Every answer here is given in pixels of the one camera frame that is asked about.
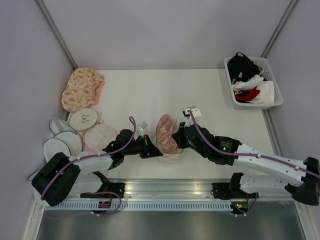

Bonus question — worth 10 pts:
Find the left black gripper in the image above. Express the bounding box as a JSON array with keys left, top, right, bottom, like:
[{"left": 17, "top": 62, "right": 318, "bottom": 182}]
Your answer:
[{"left": 123, "top": 134, "right": 164, "bottom": 159}]

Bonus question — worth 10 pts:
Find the white mesh laundry bag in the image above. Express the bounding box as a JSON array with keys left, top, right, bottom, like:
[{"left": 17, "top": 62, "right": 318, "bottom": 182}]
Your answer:
[{"left": 155, "top": 142, "right": 184, "bottom": 166}]

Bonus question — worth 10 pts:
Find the pink satin bra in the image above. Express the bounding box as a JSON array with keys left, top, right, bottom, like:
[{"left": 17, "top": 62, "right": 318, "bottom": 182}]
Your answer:
[{"left": 155, "top": 114, "right": 179, "bottom": 154}]

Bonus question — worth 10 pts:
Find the black bra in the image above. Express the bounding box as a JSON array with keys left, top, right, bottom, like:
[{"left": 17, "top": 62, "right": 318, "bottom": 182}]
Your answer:
[{"left": 227, "top": 52, "right": 260, "bottom": 85}]

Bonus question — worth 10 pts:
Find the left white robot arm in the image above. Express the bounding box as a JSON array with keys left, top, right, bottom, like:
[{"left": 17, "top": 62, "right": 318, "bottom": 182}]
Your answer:
[{"left": 31, "top": 129, "right": 163, "bottom": 207}]

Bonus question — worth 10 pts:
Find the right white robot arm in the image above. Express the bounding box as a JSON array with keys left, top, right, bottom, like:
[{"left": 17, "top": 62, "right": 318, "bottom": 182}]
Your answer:
[{"left": 172, "top": 123, "right": 320, "bottom": 206}]

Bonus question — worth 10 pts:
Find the pink mesh laundry bag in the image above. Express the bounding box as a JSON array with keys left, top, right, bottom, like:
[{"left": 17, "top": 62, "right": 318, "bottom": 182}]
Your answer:
[{"left": 83, "top": 124, "right": 118, "bottom": 152}]

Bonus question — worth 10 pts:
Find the red bra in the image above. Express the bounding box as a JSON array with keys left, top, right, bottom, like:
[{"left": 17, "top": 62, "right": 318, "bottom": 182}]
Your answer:
[{"left": 233, "top": 87, "right": 261, "bottom": 103}]

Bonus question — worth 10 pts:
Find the beige round laundry bag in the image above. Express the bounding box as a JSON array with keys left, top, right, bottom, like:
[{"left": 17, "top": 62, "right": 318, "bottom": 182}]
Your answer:
[{"left": 68, "top": 108, "right": 103, "bottom": 131}]

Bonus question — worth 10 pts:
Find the white round mesh bag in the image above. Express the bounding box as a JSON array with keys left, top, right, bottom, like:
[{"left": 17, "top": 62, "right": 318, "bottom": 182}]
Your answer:
[{"left": 43, "top": 131, "right": 83, "bottom": 163}]

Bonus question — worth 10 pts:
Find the white bra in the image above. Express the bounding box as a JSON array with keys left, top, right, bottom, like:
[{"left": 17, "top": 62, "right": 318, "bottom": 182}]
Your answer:
[{"left": 232, "top": 75, "right": 274, "bottom": 103}]

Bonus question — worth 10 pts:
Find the floral orange laundry bag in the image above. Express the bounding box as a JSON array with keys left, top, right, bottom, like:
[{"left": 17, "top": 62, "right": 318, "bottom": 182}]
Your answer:
[{"left": 61, "top": 67, "right": 105, "bottom": 113}]

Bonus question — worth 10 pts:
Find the grey-trimmed white mesh bag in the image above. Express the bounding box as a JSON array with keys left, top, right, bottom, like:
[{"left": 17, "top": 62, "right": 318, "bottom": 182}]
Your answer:
[{"left": 49, "top": 117, "right": 77, "bottom": 136}]

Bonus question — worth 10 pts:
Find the large white mesh bag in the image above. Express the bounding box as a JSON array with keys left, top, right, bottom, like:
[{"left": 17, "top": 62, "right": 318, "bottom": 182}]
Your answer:
[{"left": 27, "top": 170, "right": 103, "bottom": 206}]

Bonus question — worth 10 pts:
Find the white plastic basket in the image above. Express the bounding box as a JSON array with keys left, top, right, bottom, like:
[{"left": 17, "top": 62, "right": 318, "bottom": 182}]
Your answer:
[{"left": 224, "top": 56, "right": 283, "bottom": 110}]

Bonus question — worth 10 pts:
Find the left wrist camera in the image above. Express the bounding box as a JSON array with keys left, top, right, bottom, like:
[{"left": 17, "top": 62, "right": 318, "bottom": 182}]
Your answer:
[{"left": 138, "top": 122, "right": 148, "bottom": 132}]

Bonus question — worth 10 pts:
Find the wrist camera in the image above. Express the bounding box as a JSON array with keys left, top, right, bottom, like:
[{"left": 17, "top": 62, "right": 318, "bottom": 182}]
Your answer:
[
  {"left": 182, "top": 106, "right": 202, "bottom": 119},
  {"left": 138, "top": 122, "right": 148, "bottom": 132}
]

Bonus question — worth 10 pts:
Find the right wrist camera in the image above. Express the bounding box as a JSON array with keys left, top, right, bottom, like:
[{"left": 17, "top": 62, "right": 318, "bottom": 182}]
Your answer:
[{"left": 182, "top": 106, "right": 202, "bottom": 119}]

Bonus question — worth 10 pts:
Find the aluminium mounting rail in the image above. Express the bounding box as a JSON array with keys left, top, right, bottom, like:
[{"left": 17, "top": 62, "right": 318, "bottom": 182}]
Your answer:
[{"left": 110, "top": 178, "right": 230, "bottom": 201}]

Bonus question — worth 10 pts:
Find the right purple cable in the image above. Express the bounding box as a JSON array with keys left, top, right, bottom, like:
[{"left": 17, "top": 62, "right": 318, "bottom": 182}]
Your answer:
[{"left": 188, "top": 109, "right": 320, "bottom": 180}]

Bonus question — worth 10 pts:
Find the white slotted cable duct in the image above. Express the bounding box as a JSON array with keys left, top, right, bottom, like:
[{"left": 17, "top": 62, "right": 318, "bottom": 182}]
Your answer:
[{"left": 45, "top": 200, "right": 233, "bottom": 212}]

